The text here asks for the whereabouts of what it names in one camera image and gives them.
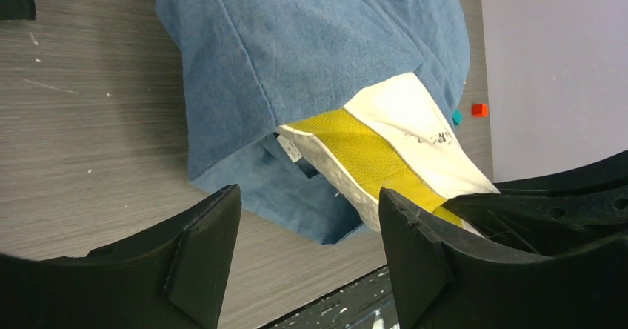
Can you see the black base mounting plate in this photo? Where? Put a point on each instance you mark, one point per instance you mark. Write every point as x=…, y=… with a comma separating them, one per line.
x=367, y=302

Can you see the small orange cube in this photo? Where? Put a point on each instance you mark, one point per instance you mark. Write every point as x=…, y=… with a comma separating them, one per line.
x=480, y=110

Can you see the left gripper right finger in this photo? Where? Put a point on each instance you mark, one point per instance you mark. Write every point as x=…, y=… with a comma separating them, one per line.
x=445, y=277

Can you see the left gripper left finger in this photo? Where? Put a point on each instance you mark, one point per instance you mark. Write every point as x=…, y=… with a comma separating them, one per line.
x=171, y=275

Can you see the blue pillowcase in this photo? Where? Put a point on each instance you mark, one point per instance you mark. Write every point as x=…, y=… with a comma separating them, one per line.
x=251, y=66

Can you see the white pillow with yellow band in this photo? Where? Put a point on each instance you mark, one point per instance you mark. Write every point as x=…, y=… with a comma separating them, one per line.
x=390, y=135

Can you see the teal block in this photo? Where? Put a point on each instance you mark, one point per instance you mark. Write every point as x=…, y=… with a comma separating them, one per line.
x=457, y=117

